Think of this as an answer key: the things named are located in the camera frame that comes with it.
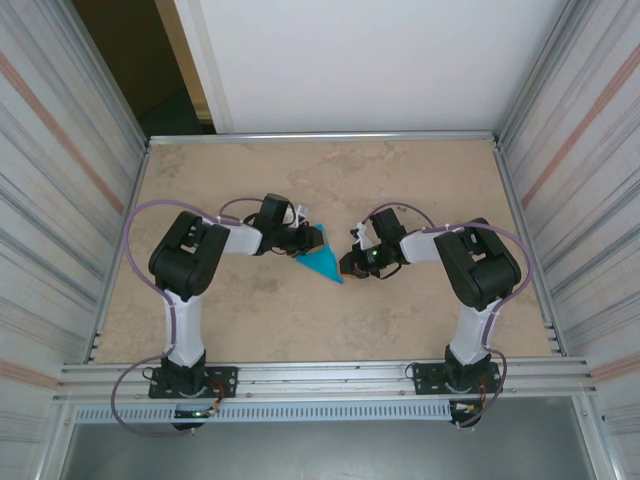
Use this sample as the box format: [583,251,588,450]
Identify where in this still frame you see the wide aluminium mounting rail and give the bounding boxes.
[52,355,599,402]

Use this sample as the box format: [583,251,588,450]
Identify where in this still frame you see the beige door frame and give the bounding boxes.
[153,0,217,134]

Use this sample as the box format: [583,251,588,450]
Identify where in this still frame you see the aluminium rail below white wall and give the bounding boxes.
[146,130,502,148]

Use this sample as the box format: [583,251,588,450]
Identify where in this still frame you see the blue cloth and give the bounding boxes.
[294,223,348,286]

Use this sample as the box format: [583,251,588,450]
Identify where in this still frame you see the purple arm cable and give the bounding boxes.
[361,201,534,429]
[110,197,265,439]

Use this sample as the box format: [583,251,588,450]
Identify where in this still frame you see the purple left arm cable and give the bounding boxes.
[110,197,265,439]

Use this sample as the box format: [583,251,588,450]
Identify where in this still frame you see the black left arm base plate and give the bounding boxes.
[148,366,239,400]

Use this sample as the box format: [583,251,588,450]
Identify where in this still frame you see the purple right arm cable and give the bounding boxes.
[361,201,534,429]

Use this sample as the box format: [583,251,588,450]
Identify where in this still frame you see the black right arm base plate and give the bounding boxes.
[412,362,501,399]

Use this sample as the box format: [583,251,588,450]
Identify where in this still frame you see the aluminium side rail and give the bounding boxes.
[88,142,152,362]
[492,139,567,357]

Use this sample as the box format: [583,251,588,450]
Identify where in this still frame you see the slotted grey cable duct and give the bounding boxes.
[73,399,454,424]

